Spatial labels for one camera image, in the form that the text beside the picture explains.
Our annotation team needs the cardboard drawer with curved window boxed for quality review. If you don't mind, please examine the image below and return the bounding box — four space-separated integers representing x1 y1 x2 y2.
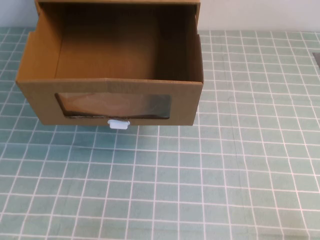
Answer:
15 2 205 127

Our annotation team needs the cardboard shoe box outer shell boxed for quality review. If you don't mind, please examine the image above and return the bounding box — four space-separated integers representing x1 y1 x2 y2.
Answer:
34 0 202 35

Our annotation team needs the green checkered tablecloth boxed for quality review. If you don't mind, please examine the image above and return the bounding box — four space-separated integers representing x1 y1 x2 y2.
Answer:
0 26 320 240

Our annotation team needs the white plastic drawer handle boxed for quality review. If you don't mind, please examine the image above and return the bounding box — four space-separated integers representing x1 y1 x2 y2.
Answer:
107 119 131 130

